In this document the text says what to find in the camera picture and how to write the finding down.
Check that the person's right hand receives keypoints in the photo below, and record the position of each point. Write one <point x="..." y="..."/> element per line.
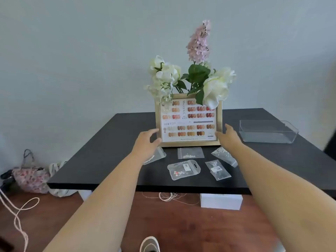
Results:
<point x="231" y="141"/>

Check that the person's left hand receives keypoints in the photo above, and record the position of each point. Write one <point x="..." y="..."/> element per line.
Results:
<point x="145" y="143"/>

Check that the clear bag with glitter flakes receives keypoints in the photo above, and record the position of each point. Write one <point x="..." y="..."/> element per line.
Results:
<point x="225" y="156"/>

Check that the small clear bag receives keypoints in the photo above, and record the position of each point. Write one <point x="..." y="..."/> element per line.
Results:
<point x="158" y="154"/>

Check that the clear bag with white label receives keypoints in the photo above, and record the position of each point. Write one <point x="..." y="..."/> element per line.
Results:
<point x="218" y="170"/>

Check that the clear plastic box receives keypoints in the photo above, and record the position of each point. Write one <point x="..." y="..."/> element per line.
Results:
<point x="267" y="132"/>

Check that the clear bag with white beads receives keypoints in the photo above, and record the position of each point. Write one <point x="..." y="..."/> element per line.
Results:
<point x="190" y="153"/>

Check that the gold framed nail colour chart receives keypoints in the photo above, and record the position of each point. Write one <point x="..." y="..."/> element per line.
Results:
<point x="189" y="128"/>

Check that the clear bag with hang hole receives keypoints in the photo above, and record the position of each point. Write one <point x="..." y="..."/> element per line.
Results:
<point x="183" y="170"/>

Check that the large white rose flower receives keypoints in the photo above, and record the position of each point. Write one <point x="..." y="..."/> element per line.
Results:
<point x="214" y="91"/>

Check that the white hydrangea flower spray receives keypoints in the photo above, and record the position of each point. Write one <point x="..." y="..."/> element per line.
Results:
<point x="158" y="89"/>

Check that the half-closed white rose flower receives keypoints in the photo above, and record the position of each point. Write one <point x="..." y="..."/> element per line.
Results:
<point x="172" y="72"/>

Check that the pink lilac flower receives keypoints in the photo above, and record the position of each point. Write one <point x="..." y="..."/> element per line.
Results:
<point x="199" y="41"/>

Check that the person's right forearm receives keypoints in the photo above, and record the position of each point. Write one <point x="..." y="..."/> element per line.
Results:
<point x="283" y="202"/>

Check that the person's left forearm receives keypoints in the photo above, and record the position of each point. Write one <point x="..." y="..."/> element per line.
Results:
<point x="105" y="207"/>

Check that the white rectangular block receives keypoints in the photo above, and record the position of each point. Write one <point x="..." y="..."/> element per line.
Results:
<point x="220" y="202"/>

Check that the white desk leg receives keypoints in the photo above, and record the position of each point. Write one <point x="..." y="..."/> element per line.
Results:
<point x="85" y="195"/>

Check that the white tote bag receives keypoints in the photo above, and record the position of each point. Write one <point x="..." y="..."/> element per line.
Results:
<point x="59" y="192"/>

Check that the dark furniture panel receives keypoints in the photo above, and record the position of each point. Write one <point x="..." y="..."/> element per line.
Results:
<point x="331" y="144"/>

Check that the grey slip-on shoe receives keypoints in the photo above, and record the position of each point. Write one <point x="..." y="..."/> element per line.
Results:
<point x="149" y="244"/>

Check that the pink floral bag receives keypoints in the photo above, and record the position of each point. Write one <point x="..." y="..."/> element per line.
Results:
<point x="30" y="179"/>

